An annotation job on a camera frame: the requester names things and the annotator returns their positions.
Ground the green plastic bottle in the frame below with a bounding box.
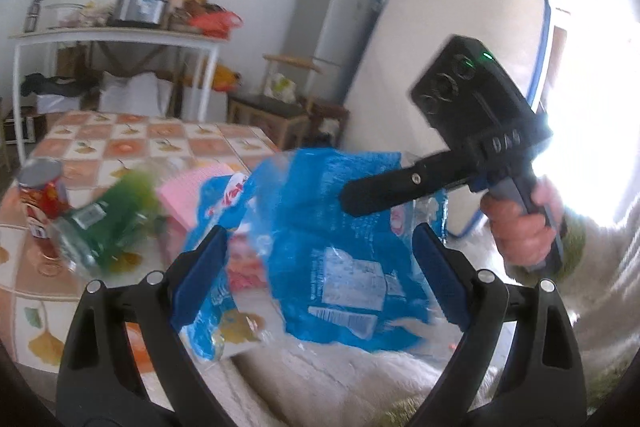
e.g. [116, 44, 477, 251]
[52, 158, 188, 279]

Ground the red cartoon drink can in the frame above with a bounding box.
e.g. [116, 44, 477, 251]
[17, 158, 70, 260]

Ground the blue plastic snack bag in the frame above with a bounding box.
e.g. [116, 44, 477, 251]
[181, 148, 454, 364]

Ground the clear snack bag red blue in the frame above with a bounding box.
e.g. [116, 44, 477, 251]
[226, 231, 268, 293]

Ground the right forearm fuzzy sleeve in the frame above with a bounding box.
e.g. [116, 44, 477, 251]
[508, 185, 640, 408]

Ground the right hand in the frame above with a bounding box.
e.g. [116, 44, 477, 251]
[480, 178, 564, 268]

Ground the white mattress blue trim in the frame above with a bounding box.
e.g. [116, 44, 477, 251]
[340, 0, 552, 233]

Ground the patterned ginkgo tablecloth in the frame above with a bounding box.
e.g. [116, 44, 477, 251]
[1, 112, 276, 374]

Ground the grey refrigerator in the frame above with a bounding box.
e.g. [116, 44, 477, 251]
[279, 0, 382, 104]

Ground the pink cloth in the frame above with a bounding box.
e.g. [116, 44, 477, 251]
[156, 162, 233, 260]

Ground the wooden chair dark seat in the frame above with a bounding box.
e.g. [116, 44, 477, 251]
[227, 54, 323, 150]

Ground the yellow orange bag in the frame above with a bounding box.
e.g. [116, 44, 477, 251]
[212, 64, 242, 92]

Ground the orange plastic bag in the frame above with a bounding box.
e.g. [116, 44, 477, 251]
[189, 11, 243, 40]

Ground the white sack under table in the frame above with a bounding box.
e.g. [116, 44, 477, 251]
[99, 72, 172, 117]

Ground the white metal side table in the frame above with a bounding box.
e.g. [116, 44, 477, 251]
[10, 27, 227, 165]

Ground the silver rice cooker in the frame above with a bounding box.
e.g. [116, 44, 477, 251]
[108, 0, 169, 28]

